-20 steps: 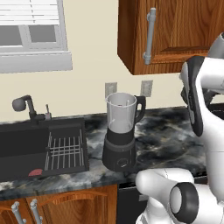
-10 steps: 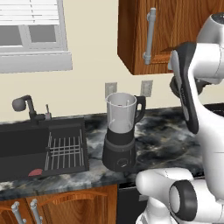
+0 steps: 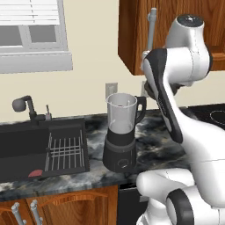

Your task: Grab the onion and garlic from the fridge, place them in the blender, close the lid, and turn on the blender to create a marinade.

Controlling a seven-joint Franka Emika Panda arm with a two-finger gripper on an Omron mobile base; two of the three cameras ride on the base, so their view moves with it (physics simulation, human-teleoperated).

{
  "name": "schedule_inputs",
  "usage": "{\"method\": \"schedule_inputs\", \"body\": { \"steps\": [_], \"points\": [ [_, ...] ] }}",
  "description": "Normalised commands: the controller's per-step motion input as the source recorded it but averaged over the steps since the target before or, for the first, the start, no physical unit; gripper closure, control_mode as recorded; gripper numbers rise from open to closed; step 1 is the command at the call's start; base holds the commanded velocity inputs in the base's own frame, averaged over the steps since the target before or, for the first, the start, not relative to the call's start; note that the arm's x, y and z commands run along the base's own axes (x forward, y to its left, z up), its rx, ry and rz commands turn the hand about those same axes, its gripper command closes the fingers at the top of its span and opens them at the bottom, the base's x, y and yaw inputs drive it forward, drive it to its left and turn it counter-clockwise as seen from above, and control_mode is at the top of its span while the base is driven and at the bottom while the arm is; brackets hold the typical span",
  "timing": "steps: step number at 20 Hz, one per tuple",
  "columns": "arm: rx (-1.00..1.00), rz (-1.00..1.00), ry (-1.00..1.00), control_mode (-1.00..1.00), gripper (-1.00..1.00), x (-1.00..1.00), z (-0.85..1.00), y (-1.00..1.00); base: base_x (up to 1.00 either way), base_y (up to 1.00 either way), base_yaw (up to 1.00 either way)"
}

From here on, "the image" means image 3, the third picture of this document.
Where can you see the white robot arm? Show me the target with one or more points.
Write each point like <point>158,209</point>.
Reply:
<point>202,140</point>

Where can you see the black blender with clear jar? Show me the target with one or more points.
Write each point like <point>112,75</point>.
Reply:
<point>121,132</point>

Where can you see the black sink tap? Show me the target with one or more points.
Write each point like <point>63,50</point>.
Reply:
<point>27,107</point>

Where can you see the black dishwasher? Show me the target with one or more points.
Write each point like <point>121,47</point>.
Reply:
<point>129,203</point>

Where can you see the black kitchen sink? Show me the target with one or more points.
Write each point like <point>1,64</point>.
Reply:
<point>26,149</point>

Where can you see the red sponge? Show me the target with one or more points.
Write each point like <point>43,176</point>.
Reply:
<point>35,173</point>

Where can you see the black hob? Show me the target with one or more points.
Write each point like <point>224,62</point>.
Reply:
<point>211,114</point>

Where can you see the wooden base cupboard door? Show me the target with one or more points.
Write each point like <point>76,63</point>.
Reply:
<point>79,206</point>
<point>10,214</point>

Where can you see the white window with blinds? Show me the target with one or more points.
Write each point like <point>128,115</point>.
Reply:
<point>32,32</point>

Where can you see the grey wall socket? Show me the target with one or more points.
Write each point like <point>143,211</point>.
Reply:
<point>111,88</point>

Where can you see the wooden wall cupboard door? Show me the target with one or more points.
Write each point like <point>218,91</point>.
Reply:
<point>133,35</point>

